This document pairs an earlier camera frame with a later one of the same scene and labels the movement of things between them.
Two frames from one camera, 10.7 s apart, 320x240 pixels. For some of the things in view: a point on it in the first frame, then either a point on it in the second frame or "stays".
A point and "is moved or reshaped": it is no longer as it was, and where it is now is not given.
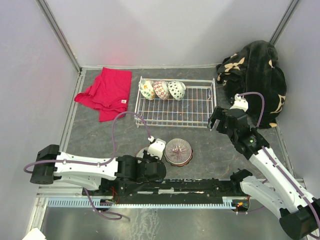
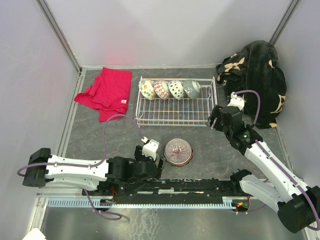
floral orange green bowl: x=147 y=88 stays
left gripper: x=145 y=155 stays
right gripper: x=219 y=114 stays
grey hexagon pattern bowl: x=140 y=153 is moved or reshaped
